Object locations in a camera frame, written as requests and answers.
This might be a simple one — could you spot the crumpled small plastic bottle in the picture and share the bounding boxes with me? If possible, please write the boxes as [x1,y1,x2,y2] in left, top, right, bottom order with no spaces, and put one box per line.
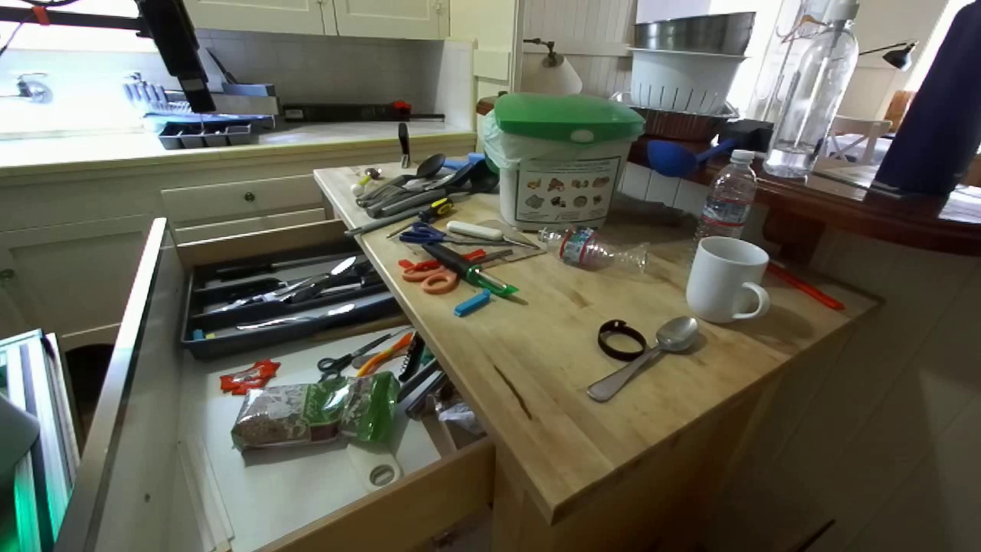
[538,227,649,274]

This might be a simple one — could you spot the white colander with steel bowl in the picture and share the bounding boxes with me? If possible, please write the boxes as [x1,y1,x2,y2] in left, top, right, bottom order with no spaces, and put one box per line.
[627,12,753,112]

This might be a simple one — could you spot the white bin with green lid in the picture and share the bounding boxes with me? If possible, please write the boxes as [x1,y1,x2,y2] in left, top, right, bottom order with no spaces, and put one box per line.
[477,92,643,231]

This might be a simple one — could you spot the red stick on counter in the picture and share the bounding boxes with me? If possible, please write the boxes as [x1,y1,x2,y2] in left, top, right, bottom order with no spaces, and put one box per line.
[766,264,847,313]

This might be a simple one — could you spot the metal spoon on countertop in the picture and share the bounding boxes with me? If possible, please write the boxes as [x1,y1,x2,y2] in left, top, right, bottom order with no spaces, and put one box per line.
[589,317,700,403]

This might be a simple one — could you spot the black cutlery tray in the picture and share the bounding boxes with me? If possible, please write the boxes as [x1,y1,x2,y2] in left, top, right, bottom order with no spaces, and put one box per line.
[182,245,399,360]

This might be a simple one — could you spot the small black-handled scissors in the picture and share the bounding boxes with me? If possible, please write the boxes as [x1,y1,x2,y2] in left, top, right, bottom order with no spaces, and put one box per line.
[316,335,393,378]

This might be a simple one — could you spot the white ceramic mug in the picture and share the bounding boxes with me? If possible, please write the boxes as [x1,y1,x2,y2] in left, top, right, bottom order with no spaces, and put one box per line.
[686,237,770,321]

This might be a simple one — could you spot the open wooden drawer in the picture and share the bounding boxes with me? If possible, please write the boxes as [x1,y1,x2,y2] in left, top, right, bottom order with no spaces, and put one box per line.
[55,218,494,552]

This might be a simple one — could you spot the orange-handled scissors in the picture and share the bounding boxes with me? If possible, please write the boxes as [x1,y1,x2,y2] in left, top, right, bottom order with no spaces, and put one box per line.
[400,247,477,294]

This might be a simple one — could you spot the orange-handled tool in drawer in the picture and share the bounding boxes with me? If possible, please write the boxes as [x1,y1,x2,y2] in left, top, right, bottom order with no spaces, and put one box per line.
[356,331,416,378]

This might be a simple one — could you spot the black rubber ring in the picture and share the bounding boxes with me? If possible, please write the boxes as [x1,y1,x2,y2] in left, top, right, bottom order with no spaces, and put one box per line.
[596,317,649,365]

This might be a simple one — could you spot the large glass bottle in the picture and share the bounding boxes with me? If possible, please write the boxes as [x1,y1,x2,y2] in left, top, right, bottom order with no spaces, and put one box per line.
[764,0,858,178]

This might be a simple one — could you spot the clear plastic water bottle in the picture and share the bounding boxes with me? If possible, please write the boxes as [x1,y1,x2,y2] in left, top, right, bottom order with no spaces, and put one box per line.
[700,149,756,237]

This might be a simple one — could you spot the red plastic clip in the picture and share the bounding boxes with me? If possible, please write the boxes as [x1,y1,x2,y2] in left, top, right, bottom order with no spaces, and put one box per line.
[217,360,280,395]

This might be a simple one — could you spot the yellow black screwdriver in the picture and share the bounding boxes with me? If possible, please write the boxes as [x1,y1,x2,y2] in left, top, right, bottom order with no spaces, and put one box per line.
[347,195,455,237]

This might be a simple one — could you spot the green plastic food bag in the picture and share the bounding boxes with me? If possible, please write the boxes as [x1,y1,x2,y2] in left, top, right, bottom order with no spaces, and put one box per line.
[230,375,399,450]

